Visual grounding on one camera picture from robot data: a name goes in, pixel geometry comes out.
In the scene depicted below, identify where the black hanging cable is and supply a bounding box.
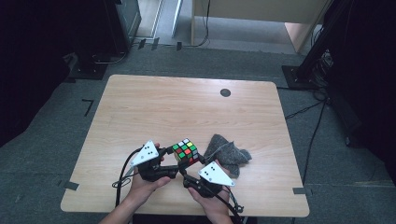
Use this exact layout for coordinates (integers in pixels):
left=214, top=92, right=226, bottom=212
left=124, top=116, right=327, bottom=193
left=182, top=0, right=212, bottom=49

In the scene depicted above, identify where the black stand base plate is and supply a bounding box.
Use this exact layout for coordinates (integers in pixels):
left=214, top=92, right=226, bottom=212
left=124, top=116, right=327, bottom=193
left=65, top=60, right=109, bottom=82

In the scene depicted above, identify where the person's left hand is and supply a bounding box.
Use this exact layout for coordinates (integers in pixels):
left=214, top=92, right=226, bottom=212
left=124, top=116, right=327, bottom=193
left=125, top=142, right=173, bottom=203

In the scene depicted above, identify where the grey floor tape piece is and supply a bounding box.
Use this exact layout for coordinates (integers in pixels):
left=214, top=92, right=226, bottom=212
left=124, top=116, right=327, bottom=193
left=292, top=187, right=313, bottom=196
left=63, top=180, right=80, bottom=191

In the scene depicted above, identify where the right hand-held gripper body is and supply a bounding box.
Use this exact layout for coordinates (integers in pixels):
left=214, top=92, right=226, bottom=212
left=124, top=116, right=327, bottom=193
left=183, top=161, right=235, bottom=199

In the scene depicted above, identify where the tangled cable bundle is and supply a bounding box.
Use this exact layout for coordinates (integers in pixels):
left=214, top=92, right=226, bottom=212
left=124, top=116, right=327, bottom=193
left=311, top=49, right=334, bottom=102

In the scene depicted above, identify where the multicoloured puzzle cube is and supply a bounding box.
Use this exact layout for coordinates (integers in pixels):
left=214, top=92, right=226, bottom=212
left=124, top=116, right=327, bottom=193
left=171, top=137, right=200, bottom=165

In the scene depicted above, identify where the grey fluffy cloth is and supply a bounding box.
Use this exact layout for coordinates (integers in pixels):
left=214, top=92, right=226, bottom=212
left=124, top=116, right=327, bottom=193
left=203, top=133, right=253, bottom=179

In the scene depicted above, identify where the person's right hand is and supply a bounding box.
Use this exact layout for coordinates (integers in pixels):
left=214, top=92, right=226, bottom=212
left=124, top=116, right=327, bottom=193
left=187, top=160, right=233, bottom=218

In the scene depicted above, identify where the black metal stand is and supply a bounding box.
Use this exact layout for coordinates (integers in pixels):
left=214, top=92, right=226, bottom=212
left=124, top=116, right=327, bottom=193
left=281, top=0, right=354, bottom=91

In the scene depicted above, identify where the light wooden desk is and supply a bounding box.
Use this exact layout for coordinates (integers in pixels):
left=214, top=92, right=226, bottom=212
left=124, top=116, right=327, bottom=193
left=190, top=0, right=332, bottom=54

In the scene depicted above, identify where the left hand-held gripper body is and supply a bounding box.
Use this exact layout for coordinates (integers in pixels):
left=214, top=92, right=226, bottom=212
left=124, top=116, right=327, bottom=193
left=130, top=140, right=173, bottom=183

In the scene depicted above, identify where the long black floor cable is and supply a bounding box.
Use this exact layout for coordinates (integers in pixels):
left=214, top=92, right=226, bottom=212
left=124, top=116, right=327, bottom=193
left=302, top=102, right=327, bottom=186

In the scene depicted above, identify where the dark curtain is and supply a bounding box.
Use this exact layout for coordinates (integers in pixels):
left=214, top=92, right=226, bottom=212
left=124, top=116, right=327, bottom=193
left=323, top=0, right=396, bottom=180
left=0, top=0, right=76, bottom=147

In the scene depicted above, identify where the left hand-held gripper cable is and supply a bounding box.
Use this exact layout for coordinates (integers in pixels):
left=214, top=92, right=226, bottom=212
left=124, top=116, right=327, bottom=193
left=111, top=147, right=145, bottom=209

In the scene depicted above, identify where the hand-held gripper cable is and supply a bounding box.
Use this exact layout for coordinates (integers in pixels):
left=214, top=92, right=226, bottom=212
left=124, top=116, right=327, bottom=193
left=214, top=186, right=246, bottom=224
left=111, top=147, right=145, bottom=209

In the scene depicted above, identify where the looped black cable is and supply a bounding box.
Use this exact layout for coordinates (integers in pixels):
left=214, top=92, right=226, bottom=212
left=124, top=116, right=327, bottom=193
left=91, top=50, right=129, bottom=65

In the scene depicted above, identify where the right hand-held gripper cable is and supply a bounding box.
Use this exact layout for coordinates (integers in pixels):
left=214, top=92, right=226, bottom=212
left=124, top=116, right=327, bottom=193
left=214, top=186, right=246, bottom=224

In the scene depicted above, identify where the black cabinet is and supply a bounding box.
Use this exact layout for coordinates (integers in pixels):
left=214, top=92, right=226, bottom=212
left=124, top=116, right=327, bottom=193
left=73, top=0, right=143, bottom=64

